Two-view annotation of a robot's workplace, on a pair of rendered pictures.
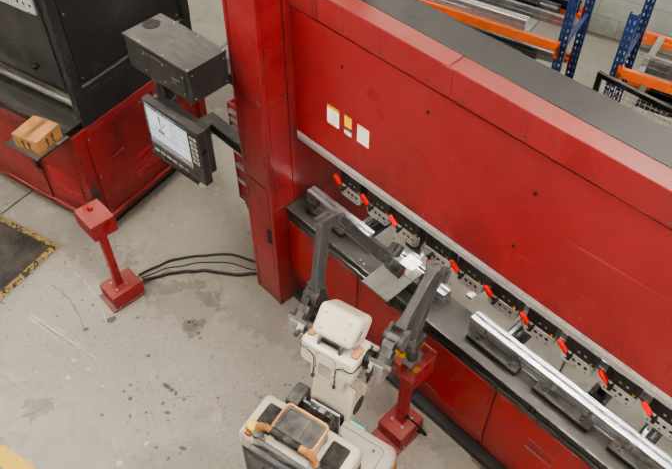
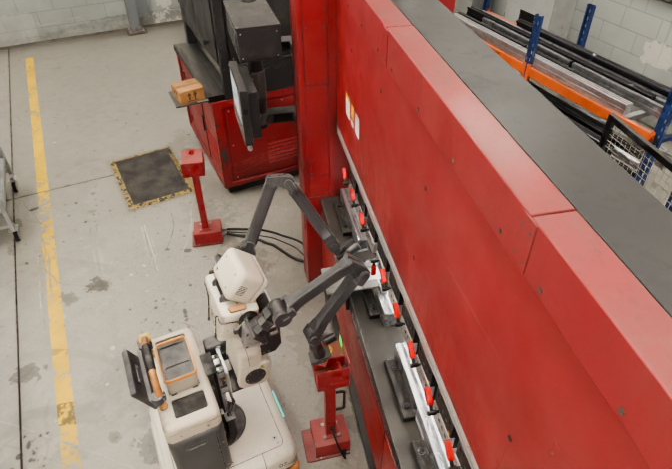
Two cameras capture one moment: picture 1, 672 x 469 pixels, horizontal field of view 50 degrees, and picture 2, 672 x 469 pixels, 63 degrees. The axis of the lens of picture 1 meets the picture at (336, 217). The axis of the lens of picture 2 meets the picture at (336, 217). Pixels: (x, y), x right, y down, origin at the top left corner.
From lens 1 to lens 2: 1.68 m
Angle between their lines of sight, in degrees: 24
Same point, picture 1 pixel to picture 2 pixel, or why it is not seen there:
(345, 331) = (229, 279)
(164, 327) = not seen: hidden behind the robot
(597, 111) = (501, 91)
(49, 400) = (108, 283)
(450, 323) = (380, 344)
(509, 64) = (451, 39)
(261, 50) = (300, 26)
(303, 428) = (178, 361)
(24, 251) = (172, 185)
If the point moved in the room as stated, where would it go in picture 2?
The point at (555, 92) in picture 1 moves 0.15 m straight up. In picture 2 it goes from (472, 67) to (480, 16)
